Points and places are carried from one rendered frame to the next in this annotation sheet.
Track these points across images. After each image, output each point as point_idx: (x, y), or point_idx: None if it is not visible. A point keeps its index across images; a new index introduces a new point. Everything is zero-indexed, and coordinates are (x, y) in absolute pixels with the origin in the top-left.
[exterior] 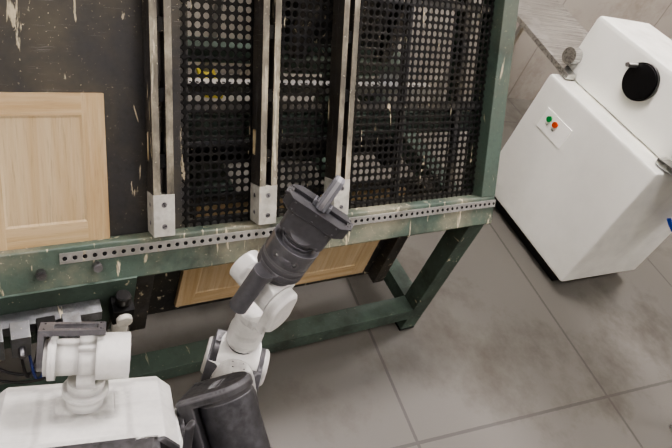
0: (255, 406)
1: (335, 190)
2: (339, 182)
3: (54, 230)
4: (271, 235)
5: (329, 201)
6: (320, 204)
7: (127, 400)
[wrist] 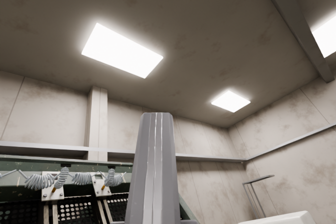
0: None
1: (161, 132)
2: (158, 113)
3: None
4: None
5: (167, 172)
6: (140, 209)
7: None
